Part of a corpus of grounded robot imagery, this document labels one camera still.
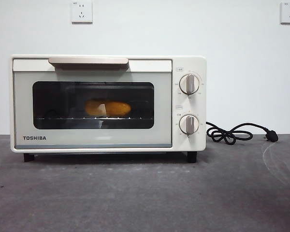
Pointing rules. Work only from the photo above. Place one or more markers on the cream Toshiba toaster oven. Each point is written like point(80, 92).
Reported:
point(201, 106)

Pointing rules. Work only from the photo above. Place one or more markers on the cream temperature knob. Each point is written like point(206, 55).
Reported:
point(189, 83)

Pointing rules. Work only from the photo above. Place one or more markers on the yellow corn cob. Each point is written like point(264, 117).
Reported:
point(117, 108)

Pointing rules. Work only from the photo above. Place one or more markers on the cream timer knob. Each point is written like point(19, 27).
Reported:
point(189, 124)

